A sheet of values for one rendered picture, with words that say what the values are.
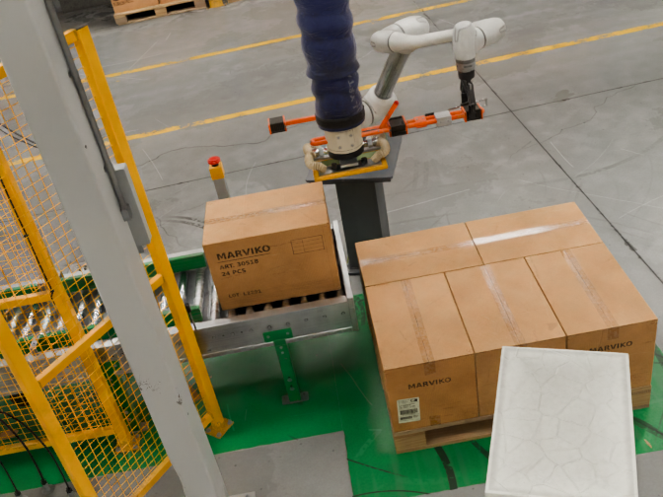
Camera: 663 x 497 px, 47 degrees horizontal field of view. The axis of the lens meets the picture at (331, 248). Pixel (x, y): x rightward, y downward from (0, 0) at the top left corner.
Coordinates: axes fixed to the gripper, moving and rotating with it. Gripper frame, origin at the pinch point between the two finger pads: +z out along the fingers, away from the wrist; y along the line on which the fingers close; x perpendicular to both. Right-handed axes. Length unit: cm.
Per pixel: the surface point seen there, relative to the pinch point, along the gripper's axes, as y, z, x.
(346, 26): 10, -53, -51
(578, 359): 143, 25, -2
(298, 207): 3, 32, -86
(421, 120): 3.8, -1.3, -22.8
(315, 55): 11, -44, -66
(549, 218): -6, 73, 40
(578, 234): 12, 73, 49
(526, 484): 187, 25, -33
